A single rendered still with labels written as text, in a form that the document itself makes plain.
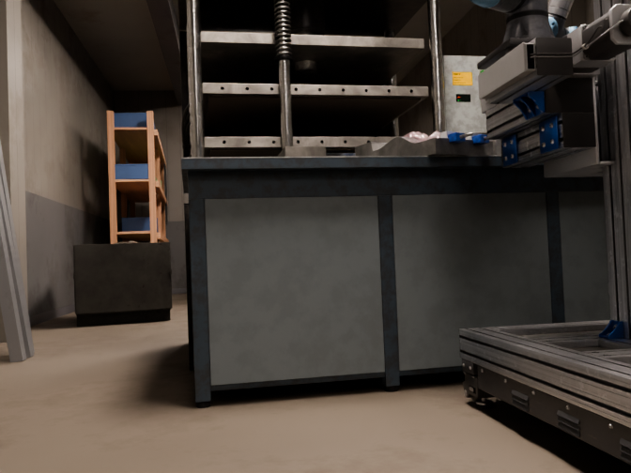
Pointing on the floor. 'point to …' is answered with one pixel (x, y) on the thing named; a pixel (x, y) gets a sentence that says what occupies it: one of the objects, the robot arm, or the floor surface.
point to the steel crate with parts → (122, 282)
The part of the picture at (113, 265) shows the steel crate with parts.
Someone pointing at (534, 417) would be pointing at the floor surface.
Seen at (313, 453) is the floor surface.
